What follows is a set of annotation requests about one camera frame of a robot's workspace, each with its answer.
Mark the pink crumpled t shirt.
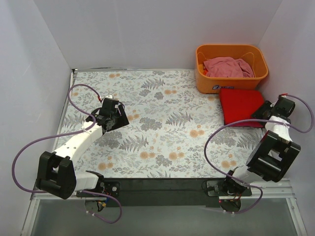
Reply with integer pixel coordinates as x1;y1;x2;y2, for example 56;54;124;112
203;57;255;78

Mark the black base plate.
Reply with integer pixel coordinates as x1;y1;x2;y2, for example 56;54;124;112
76;177;253;209

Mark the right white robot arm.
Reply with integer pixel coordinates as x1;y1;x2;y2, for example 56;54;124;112
222;96;301;195

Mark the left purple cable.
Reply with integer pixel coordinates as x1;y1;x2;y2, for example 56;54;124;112
11;84;123;224

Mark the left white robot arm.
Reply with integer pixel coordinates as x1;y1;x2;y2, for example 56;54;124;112
36;95;129;199

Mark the orange plastic basket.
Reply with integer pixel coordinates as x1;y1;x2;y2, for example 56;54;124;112
195;44;269;94

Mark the floral patterned table mat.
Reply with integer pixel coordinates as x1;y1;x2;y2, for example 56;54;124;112
55;70;264;178

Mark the red t shirt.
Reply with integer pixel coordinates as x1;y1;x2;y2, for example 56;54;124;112
219;88;264;125

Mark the aluminium frame rail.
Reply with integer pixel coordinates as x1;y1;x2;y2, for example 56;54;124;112
22;179;307;236

